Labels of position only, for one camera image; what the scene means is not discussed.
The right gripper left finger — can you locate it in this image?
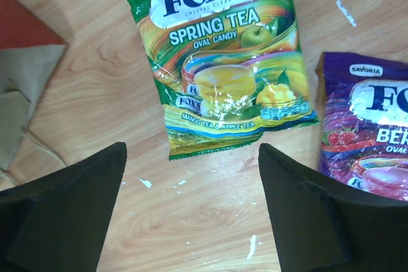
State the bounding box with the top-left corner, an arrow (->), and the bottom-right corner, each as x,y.
1,142 -> 127,271

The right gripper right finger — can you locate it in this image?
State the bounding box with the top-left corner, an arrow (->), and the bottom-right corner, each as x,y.
258,143 -> 407,272

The purple snack packet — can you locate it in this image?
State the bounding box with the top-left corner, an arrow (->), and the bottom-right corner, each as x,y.
319,52 -> 407,201

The red paper bag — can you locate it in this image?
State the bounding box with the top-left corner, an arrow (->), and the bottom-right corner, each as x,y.
1,0 -> 67,190

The green snack packet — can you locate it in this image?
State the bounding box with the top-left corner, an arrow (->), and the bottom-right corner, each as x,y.
127,0 -> 318,160

